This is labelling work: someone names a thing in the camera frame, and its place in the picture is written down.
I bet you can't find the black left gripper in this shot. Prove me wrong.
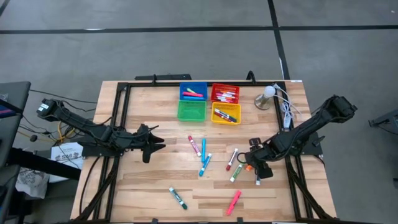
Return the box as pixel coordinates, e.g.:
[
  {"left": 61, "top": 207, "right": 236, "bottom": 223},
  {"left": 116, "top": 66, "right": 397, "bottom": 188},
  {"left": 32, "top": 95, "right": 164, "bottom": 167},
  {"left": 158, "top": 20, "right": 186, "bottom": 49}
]
[{"left": 124, "top": 130, "right": 167, "bottom": 164}]

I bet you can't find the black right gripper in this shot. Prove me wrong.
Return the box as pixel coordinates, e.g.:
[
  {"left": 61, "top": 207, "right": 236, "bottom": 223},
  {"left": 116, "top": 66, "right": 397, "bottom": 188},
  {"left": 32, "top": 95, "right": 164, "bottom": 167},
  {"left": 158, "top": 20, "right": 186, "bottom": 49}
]
[{"left": 244, "top": 142, "right": 276, "bottom": 180}]

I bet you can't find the light green Expo marker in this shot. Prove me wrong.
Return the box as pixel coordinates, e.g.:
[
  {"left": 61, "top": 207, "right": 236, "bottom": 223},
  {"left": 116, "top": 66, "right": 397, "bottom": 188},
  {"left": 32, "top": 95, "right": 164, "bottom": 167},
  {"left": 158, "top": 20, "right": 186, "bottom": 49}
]
[{"left": 229, "top": 164, "right": 244, "bottom": 183}]

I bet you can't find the maroon Expo marker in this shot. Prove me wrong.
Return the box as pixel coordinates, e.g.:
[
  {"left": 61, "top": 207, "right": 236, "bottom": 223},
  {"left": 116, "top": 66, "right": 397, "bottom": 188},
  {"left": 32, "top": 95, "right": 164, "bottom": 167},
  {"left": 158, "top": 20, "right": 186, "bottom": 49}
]
[{"left": 225, "top": 147, "right": 238, "bottom": 171}]

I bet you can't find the light blue Expo marker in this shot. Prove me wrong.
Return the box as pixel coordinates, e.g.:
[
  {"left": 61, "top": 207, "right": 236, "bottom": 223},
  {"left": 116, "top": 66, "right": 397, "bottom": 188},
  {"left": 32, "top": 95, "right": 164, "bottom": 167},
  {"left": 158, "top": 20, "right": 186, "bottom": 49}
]
[{"left": 198, "top": 152, "right": 213, "bottom": 177}]

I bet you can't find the thin green marker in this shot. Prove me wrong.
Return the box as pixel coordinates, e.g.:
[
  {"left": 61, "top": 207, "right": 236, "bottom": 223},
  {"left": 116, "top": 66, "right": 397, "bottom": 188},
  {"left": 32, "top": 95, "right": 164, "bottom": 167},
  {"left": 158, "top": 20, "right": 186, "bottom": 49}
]
[{"left": 217, "top": 110, "right": 238, "bottom": 123}]

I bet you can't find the thin red Expo marker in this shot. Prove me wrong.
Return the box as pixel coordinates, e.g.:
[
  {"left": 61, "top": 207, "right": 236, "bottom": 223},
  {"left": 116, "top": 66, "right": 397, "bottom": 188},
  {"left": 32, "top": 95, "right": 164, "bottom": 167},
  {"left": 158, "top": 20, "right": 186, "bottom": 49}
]
[{"left": 213, "top": 111, "right": 233, "bottom": 123}]

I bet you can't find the green plastic basket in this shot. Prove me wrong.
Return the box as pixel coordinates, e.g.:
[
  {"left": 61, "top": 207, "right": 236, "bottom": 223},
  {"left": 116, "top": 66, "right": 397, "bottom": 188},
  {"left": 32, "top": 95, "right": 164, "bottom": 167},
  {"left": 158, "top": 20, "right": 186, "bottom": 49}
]
[{"left": 177, "top": 100, "right": 208, "bottom": 123}]

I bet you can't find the black bar device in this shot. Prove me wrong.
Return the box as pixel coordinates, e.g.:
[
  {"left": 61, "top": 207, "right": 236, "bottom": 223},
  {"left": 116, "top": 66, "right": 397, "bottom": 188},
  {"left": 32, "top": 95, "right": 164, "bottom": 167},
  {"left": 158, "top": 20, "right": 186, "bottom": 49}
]
[{"left": 134, "top": 73, "right": 192, "bottom": 82}]

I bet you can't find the yellow plastic basket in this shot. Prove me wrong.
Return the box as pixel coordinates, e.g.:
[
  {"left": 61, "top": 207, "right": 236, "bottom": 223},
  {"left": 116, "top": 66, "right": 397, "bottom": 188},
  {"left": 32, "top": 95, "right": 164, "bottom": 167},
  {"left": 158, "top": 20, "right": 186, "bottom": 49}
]
[{"left": 211, "top": 101, "right": 243, "bottom": 126}]

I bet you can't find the blue plastic basket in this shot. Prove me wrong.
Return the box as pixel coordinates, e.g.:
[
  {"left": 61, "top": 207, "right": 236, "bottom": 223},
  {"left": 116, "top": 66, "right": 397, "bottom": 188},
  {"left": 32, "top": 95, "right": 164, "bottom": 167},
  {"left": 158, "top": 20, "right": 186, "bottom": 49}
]
[{"left": 179, "top": 82, "right": 209, "bottom": 102}]

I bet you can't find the white bulb brass lamp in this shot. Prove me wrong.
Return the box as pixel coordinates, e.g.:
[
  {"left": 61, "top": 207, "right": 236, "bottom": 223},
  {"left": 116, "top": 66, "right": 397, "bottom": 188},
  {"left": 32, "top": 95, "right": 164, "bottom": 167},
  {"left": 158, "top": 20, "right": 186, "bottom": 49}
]
[{"left": 254, "top": 85, "right": 277, "bottom": 111}]

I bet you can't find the red plastic basket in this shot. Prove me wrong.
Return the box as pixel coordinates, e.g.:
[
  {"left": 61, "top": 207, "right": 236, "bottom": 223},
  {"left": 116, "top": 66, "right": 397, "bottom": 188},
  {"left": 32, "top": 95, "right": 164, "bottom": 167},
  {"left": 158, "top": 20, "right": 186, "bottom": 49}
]
[{"left": 210, "top": 83, "right": 241, "bottom": 105}]

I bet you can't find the white printed paper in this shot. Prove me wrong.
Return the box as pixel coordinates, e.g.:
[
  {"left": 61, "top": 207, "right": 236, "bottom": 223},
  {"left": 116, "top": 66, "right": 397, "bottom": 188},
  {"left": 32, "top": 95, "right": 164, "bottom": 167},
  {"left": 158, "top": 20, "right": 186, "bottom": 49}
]
[{"left": 50, "top": 142, "right": 85, "bottom": 183}]

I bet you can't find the black support beam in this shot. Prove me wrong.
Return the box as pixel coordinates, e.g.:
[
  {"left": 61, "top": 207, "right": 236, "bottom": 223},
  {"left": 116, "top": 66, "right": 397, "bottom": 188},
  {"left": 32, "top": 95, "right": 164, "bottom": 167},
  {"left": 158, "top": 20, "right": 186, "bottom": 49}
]
[{"left": 6, "top": 147, "right": 82, "bottom": 181}]

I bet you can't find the patterned white cloth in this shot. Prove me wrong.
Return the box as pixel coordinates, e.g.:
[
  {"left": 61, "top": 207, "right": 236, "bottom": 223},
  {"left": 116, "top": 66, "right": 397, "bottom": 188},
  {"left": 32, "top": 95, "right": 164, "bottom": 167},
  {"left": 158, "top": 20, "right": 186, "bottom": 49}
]
[{"left": 15, "top": 167, "right": 50, "bottom": 200}]

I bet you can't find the grey equipment stand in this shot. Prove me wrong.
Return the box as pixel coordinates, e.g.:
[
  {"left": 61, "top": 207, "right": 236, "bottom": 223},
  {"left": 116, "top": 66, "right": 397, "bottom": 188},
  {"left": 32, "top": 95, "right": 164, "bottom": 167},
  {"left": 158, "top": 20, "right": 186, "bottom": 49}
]
[{"left": 368, "top": 108, "right": 398, "bottom": 129}]

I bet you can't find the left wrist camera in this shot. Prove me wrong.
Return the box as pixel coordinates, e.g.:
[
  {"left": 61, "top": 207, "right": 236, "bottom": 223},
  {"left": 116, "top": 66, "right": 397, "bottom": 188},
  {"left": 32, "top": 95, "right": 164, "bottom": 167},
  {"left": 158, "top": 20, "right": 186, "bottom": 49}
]
[{"left": 138, "top": 123, "right": 154, "bottom": 135}]

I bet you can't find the black metal table frame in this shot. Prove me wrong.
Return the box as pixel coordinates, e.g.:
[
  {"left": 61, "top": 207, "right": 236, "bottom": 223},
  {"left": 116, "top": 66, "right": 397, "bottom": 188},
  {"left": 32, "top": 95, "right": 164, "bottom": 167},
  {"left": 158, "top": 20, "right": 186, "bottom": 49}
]
[{"left": 70, "top": 70, "right": 338, "bottom": 224}]

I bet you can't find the yellow cable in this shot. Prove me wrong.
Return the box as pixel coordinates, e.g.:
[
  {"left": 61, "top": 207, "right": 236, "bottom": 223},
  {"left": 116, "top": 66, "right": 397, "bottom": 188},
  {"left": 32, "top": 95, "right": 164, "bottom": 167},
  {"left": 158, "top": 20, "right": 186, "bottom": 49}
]
[{"left": 57, "top": 123, "right": 77, "bottom": 142}]

